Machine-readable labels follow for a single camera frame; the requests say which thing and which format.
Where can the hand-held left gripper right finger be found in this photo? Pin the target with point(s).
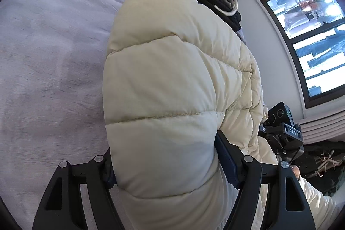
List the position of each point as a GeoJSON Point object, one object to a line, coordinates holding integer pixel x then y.
{"type": "Point", "coordinates": [227, 162]}

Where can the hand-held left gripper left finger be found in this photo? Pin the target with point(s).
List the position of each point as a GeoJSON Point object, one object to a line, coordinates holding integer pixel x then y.
{"type": "Point", "coordinates": [110, 181]}

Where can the cream puffer jacket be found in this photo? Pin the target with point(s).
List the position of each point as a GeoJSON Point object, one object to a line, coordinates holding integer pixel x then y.
{"type": "Point", "coordinates": [167, 84]}

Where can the person's right forearm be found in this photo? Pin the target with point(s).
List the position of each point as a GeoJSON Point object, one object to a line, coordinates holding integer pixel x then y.
{"type": "Point", "coordinates": [318, 203]}

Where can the person's right hand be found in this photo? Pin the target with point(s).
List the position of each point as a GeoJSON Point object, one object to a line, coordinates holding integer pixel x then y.
{"type": "Point", "coordinates": [295, 172]}

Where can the dark cloth pile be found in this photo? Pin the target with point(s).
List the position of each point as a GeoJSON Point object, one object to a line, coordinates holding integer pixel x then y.
{"type": "Point", "coordinates": [323, 165]}

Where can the dark-framed window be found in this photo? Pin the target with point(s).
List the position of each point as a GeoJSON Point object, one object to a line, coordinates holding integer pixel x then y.
{"type": "Point", "coordinates": [310, 38]}

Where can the lavender fleece blanket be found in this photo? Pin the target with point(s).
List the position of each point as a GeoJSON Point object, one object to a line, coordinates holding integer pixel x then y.
{"type": "Point", "coordinates": [54, 57]}

